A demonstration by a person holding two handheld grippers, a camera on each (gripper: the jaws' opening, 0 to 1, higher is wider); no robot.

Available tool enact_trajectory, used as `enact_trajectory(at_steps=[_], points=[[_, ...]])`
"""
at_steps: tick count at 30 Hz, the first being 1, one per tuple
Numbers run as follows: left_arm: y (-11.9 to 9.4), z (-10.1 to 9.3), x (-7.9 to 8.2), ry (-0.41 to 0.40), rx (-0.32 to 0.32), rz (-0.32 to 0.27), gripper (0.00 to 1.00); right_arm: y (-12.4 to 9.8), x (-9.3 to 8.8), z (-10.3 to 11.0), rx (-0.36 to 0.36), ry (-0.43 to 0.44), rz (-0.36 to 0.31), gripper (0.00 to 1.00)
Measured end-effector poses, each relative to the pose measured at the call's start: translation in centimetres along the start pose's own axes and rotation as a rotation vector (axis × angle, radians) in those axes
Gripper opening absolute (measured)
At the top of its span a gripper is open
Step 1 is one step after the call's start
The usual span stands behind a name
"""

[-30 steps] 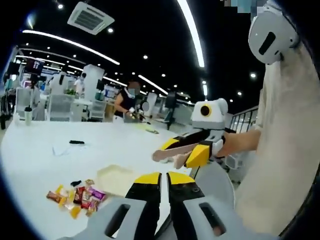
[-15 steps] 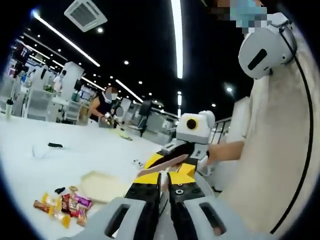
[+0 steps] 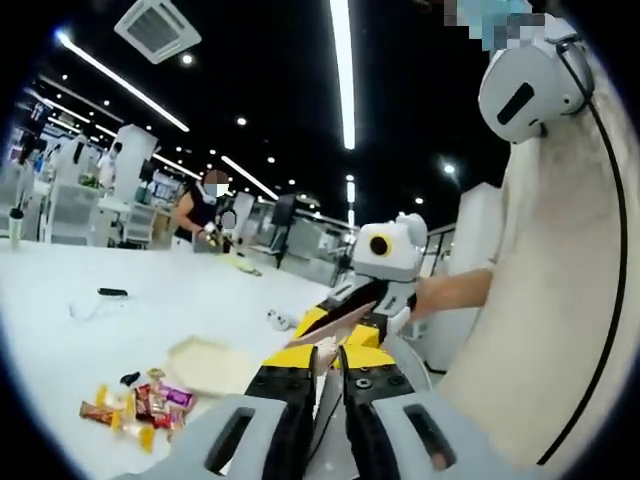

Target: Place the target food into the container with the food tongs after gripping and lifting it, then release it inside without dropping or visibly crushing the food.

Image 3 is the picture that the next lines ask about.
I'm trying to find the white mesh office chair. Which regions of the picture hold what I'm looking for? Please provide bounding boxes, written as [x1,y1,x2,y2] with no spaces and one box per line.
[43,182,103,246]

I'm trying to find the group of round ceiling spotlights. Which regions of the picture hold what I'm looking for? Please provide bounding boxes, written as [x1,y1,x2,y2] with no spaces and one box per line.
[49,49,459,206]

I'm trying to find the pile of food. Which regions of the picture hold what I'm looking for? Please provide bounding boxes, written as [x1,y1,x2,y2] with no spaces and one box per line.
[78,367,197,455]

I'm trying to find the long ceiling light strip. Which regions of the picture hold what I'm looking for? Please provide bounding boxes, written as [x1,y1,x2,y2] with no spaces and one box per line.
[55,29,191,133]
[219,155,280,201]
[328,0,358,150]

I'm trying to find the white worn device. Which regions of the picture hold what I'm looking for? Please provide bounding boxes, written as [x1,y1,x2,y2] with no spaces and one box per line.
[478,14,597,146]

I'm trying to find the white cup with dark lid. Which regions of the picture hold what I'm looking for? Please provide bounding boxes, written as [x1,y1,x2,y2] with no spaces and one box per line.
[8,207,26,248]

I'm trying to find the yellow cloth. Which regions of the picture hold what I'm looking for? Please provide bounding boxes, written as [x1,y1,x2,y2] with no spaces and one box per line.
[227,253,264,278]

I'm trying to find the beige hexagonal container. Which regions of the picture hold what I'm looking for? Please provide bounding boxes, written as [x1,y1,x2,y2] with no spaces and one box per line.
[166,335,262,400]

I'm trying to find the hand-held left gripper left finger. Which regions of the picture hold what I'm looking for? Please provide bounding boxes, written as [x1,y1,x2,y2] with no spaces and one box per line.
[169,344,321,480]

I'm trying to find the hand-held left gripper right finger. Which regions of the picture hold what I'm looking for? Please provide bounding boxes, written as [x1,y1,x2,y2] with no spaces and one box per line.
[337,344,501,480]

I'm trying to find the ceiling air vent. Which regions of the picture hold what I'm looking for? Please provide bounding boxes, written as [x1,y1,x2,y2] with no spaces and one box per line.
[113,0,203,65]

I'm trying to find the operator in beige shirt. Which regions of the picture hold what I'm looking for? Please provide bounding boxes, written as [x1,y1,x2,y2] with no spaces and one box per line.
[439,59,634,474]

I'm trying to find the black device cable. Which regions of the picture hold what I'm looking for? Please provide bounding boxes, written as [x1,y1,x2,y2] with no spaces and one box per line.
[537,37,630,466]

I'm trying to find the white controller with black dots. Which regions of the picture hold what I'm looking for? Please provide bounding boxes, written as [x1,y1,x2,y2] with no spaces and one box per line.
[267,308,301,332]

